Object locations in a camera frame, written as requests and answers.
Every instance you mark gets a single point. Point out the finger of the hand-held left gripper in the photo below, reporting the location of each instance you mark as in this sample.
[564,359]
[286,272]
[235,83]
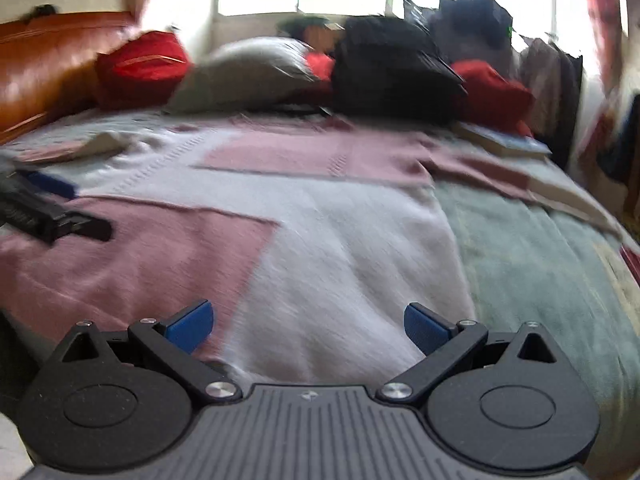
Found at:
[75,227]
[52,186]

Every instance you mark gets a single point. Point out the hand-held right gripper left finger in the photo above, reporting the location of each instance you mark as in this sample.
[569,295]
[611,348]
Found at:
[190,327]

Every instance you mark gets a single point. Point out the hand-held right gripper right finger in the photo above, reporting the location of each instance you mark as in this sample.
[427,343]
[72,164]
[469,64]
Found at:
[425,330]

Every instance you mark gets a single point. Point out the metal clothes rack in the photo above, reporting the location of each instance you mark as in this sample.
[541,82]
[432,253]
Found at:
[545,40]

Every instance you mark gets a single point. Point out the wooden headboard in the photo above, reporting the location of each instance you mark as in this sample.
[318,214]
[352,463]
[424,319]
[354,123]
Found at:
[45,70]

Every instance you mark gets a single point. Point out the green plaid bedspread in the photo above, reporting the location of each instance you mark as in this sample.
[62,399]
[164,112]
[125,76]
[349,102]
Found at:
[525,260]

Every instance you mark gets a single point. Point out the red pillow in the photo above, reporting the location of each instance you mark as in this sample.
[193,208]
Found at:
[140,67]

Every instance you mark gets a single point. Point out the blue cover book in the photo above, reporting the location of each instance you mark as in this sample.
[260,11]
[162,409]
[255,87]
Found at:
[505,141]

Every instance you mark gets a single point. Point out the grey pillow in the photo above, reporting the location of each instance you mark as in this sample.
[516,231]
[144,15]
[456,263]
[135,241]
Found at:
[245,75]

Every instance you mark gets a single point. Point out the black backpack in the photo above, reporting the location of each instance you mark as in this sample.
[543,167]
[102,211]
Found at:
[395,70]

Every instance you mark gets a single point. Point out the beige hanging shirt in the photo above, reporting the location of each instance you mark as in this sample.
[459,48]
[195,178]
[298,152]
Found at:
[540,90]

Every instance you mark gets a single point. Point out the dark hanging garment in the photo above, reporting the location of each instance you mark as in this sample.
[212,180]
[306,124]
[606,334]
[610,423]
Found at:
[570,105]

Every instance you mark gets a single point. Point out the green box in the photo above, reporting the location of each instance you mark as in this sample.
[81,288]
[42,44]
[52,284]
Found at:
[310,24]

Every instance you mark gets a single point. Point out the dark bundle on rack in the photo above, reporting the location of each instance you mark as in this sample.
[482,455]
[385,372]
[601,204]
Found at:
[475,25]

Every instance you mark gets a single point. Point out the orange patterned curtain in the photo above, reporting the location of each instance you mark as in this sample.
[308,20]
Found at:
[605,10]

